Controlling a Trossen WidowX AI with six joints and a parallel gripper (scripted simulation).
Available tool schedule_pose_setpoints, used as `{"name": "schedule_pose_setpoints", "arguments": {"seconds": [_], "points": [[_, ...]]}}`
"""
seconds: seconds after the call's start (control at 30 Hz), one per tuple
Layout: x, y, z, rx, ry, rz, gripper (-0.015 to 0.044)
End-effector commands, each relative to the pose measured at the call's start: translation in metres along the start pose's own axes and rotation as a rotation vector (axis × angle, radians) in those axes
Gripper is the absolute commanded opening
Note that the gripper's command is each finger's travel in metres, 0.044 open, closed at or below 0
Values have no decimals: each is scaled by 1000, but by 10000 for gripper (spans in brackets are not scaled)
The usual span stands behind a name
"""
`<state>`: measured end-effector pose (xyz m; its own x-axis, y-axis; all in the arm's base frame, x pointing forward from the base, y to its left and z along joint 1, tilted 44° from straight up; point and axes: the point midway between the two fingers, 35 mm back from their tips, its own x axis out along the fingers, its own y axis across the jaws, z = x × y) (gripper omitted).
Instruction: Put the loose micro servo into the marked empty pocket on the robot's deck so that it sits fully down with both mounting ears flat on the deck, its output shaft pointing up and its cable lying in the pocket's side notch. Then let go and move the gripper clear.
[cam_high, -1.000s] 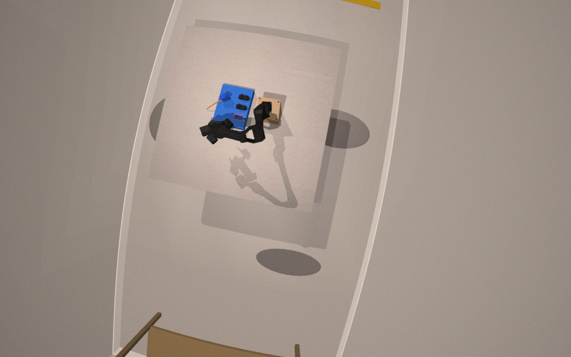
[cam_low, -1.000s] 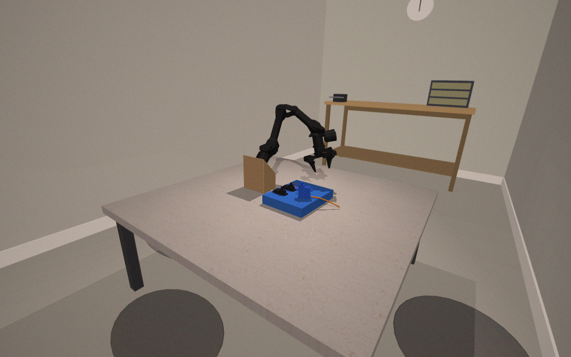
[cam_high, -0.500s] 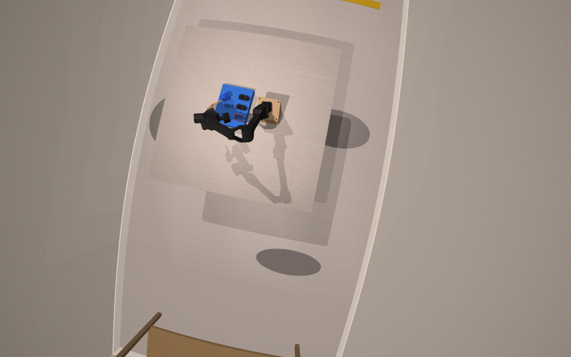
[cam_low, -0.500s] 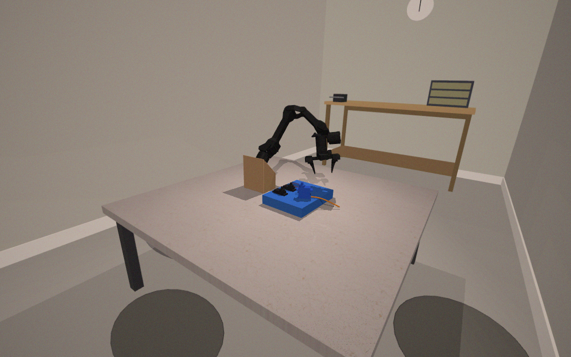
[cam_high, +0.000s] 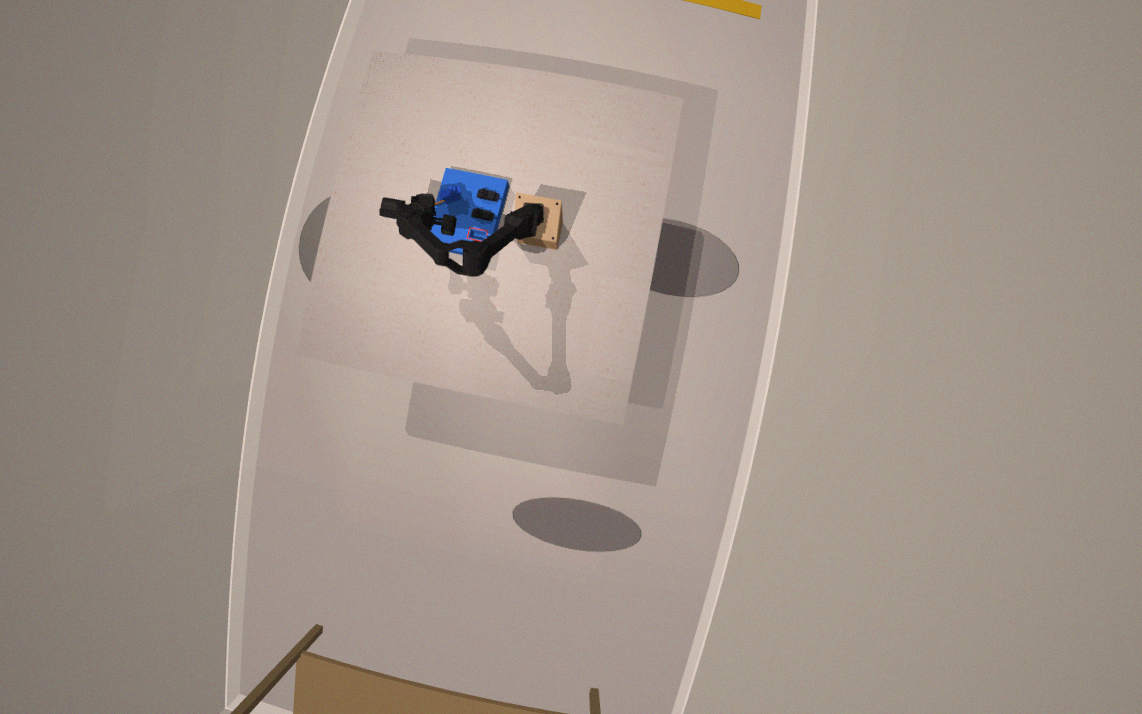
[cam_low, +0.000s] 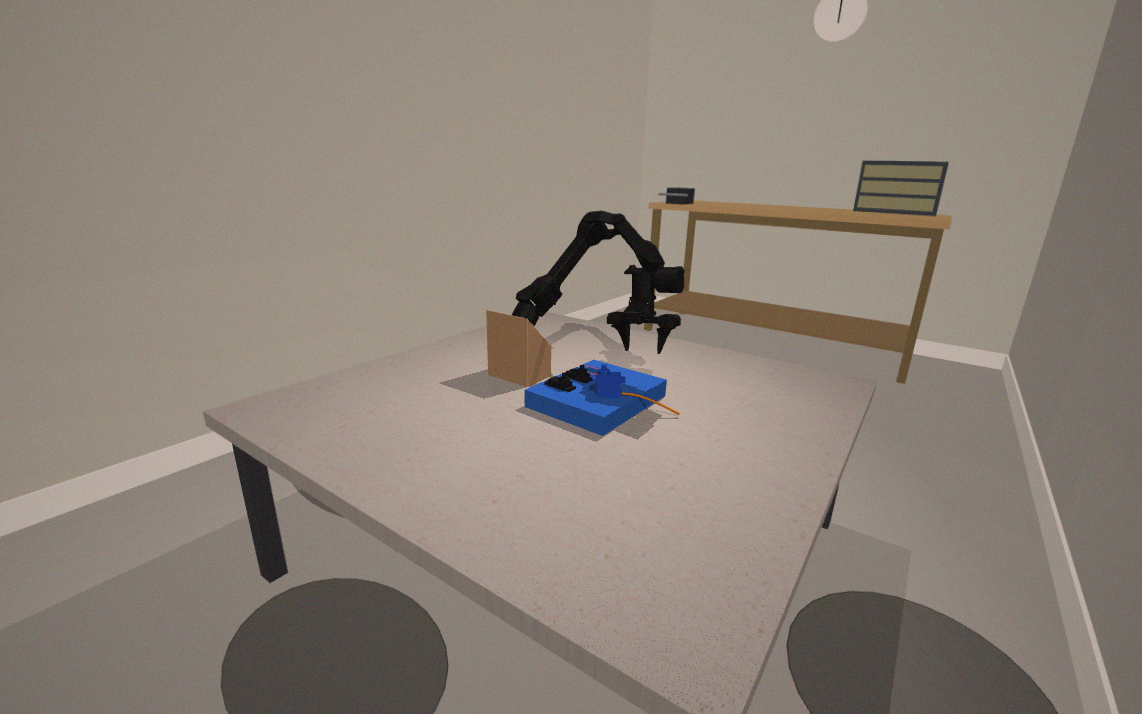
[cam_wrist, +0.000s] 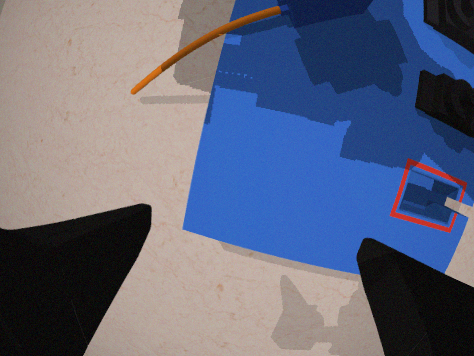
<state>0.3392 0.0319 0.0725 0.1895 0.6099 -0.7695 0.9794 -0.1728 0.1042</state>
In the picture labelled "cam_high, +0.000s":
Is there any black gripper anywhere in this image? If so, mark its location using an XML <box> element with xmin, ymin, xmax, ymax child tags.
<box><xmin>424</xmin><ymin>214</ymin><xmax>457</xmax><ymax>236</ymax></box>

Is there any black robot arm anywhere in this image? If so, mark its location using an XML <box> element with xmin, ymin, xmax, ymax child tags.
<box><xmin>379</xmin><ymin>193</ymin><xmax>544</xmax><ymax>276</ymax></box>

